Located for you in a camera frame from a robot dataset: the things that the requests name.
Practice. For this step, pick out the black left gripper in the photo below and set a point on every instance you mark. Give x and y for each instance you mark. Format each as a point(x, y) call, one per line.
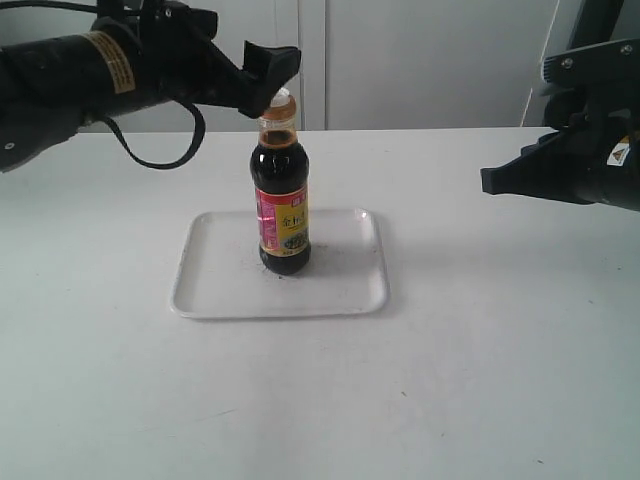
point(172, 56)

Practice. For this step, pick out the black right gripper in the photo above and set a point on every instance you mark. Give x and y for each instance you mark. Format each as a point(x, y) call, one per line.
point(593, 158)

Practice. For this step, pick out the soy sauce bottle gold cap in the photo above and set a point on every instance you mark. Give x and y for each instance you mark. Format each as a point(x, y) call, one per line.
point(279, 167)

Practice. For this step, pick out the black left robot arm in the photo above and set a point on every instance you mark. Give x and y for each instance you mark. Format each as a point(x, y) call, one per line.
point(125, 63)

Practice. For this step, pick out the dark vertical pole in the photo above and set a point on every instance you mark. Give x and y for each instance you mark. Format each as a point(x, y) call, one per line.
point(595, 23)

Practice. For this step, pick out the white plastic tray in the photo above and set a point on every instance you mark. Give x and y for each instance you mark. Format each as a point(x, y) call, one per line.
point(221, 277)

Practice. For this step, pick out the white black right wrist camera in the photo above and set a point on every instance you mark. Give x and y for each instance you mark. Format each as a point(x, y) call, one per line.
point(608, 64)

